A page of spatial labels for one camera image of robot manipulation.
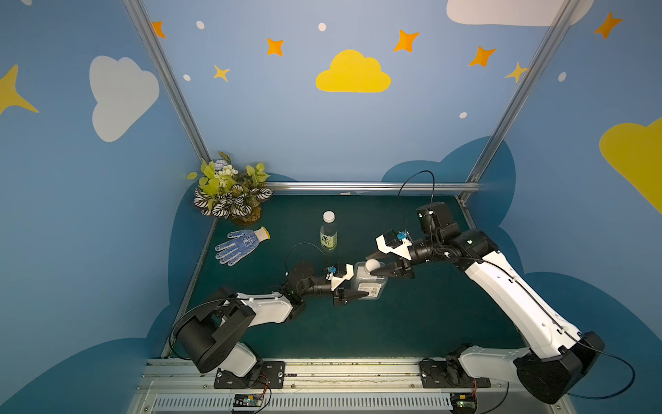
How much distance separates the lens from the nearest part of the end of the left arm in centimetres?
69

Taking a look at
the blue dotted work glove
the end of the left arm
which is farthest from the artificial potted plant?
the end of the left arm

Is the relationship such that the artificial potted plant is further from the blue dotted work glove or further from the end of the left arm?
the end of the left arm

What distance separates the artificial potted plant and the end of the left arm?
44 centimetres

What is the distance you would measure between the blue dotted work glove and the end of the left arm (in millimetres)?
484

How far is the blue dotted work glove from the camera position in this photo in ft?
3.35

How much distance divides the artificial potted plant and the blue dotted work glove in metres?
0.15

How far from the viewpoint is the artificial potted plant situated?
897 millimetres
